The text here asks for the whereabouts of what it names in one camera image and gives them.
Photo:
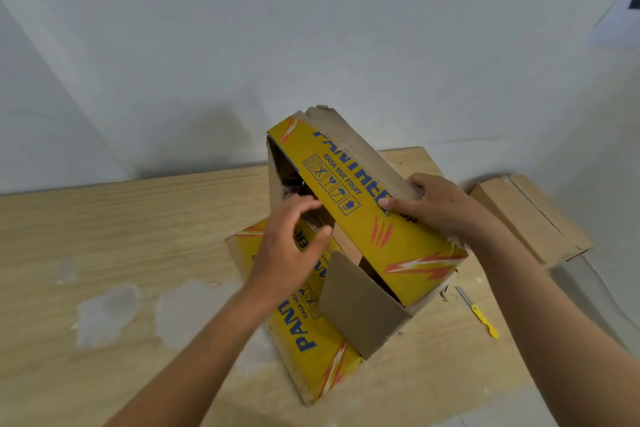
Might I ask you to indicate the person's left hand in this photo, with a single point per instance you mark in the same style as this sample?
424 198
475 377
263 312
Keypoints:
280 256

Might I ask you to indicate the person's right hand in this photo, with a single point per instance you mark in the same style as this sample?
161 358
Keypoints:
442 209

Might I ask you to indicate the brown cardboard box yellow sides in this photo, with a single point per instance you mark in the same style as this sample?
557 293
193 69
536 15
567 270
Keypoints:
400 251

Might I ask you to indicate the plain brown cardboard box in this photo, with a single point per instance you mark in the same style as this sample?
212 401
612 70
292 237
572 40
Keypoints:
530 221

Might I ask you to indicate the yellow utility knife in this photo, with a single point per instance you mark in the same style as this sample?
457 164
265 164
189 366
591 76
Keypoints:
485 319

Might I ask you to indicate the person's left forearm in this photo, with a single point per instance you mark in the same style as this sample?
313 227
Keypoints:
200 366

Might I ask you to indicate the person's right forearm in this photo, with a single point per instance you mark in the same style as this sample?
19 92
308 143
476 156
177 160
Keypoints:
560 331

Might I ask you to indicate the light wooden table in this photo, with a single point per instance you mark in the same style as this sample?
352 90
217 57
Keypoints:
100 221

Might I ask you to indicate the white paper recycling sign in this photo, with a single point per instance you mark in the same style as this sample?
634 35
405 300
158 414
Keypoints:
615 31

